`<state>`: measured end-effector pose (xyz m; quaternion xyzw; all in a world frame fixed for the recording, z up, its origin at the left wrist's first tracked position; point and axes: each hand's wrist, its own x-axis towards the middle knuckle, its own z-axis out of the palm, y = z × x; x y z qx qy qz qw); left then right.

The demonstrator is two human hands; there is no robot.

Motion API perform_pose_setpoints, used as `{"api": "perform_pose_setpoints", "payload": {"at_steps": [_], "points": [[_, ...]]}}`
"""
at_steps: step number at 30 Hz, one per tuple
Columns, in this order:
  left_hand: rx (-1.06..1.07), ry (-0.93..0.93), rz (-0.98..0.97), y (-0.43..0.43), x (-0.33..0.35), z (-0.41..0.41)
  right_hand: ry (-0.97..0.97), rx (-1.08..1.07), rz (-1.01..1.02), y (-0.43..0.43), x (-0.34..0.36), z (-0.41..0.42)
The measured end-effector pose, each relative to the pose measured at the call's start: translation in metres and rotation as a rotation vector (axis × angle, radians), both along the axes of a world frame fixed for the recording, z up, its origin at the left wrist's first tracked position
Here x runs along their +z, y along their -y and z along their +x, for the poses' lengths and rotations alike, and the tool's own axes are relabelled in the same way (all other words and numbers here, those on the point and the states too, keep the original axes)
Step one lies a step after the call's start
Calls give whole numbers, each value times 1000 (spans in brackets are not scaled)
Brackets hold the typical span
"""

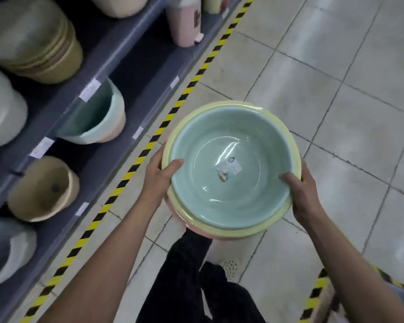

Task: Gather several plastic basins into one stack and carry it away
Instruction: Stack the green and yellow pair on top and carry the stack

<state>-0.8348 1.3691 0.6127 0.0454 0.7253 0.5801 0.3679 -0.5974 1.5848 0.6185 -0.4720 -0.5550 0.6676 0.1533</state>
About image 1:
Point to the person's white mesh shoe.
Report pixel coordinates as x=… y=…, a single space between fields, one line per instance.
x=230 y=269

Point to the grey white plastic wastebasket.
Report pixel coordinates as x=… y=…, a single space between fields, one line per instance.
x=6 y=252

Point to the pink pedal bin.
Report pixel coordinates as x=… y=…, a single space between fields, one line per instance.
x=183 y=23

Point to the person's right forearm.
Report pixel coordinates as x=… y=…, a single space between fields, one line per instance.
x=353 y=275

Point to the stack of yellow plastic buckets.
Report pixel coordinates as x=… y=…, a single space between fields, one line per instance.
x=30 y=36

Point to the green and pink wastebaskets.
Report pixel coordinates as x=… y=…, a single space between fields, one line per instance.
x=97 y=117

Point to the cream plastic bucket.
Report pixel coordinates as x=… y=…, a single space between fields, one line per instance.
x=119 y=5

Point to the white label sticker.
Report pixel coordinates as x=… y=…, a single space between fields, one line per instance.
x=230 y=166

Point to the person's right thumb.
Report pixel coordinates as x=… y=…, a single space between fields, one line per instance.
x=289 y=179

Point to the person's left forearm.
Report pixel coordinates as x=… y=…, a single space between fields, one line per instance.
x=104 y=265

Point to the short yellow black hazard tape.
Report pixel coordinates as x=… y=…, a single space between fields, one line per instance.
x=314 y=292

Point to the cream and pink bin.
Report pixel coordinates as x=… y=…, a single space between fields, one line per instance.
x=215 y=3

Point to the green plastic basin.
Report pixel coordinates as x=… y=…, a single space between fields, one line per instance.
x=232 y=195

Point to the white price label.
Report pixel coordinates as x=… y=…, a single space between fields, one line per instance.
x=174 y=82
x=90 y=89
x=42 y=147
x=138 y=132
x=82 y=209

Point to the stack of white plastic buckets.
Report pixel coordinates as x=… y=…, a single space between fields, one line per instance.
x=1 y=107

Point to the yellow plastic basin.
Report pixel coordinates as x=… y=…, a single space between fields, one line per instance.
x=222 y=103

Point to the beige plastic wastebasket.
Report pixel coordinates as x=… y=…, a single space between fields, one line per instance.
x=42 y=188

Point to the grey metal shelf unit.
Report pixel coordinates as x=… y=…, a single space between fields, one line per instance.
x=128 y=60

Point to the person's left thumb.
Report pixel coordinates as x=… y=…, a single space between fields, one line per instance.
x=173 y=167

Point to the long yellow black hazard tape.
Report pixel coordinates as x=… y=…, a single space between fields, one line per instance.
x=148 y=144

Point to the person's black trousers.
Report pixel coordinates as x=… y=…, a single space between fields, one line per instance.
x=181 y=285

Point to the person's left hand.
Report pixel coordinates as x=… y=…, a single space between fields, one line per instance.
x=156 y=181

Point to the person's right hand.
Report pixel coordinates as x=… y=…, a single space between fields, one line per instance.
x=306 y=198

